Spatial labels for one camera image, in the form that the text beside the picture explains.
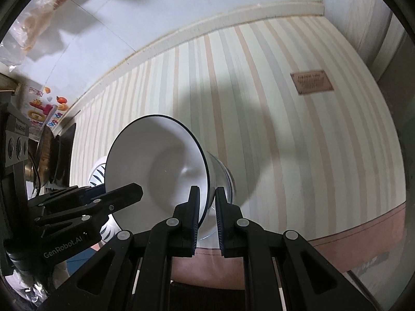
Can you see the colourful wall stickers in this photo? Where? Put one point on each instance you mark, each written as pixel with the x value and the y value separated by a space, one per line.
pixel 42 107

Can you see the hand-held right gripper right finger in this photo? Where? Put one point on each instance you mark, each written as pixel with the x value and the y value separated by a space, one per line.
pixel 221 223

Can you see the white bowl dark rim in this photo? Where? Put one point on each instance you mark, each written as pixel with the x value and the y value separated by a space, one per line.
pixel 155 168

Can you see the brown cloth label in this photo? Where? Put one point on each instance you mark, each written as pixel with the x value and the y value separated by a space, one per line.
pixel 312 82

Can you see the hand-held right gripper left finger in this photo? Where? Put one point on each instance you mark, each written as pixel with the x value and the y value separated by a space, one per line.
pixel 194 223

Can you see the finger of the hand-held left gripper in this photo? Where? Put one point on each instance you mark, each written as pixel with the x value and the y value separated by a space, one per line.
pixel 64 196
pixel 120 194

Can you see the blue striped plate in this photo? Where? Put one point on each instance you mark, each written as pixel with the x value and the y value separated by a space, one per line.
pixel 96 173

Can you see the striped cat tablecloth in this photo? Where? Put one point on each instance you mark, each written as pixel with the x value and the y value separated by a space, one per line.
pixel 275 136

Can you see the clear plastic bag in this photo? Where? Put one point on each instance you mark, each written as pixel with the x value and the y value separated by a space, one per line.
pixel 22 35

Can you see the black induction cooktop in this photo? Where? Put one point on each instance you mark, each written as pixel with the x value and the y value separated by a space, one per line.
pixel 66 155

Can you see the black wok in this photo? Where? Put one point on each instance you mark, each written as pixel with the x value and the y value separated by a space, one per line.
pixel 45 155

